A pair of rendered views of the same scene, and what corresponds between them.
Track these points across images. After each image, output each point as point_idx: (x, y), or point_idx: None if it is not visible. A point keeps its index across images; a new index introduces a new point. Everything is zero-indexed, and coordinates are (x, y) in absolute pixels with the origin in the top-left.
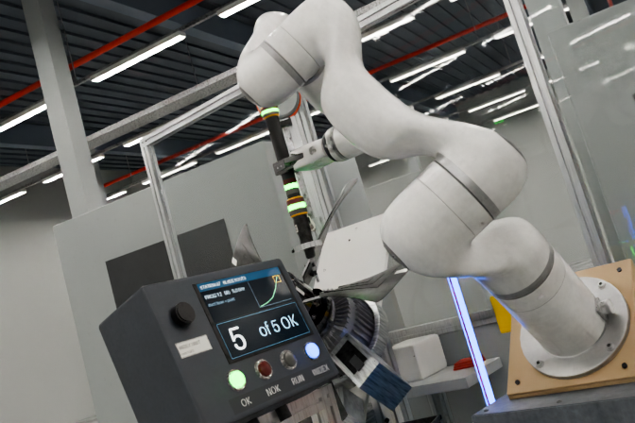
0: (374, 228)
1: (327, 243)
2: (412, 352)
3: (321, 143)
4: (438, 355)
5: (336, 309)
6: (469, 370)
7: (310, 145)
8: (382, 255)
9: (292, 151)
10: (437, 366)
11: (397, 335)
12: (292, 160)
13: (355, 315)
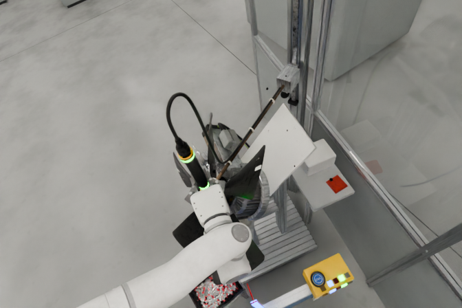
0: (300, 144)
1: (280, 113)
2: (307, 168)
3: (202, 224)
4: (328, 164)
5: (236, 202)
6: (326, 196)
7: (196, 216)
8: (289, 170)
9: (190, 199)
10: (324, 168)
11: (324, 126)
12: (190, 204)
13: (245, 208)
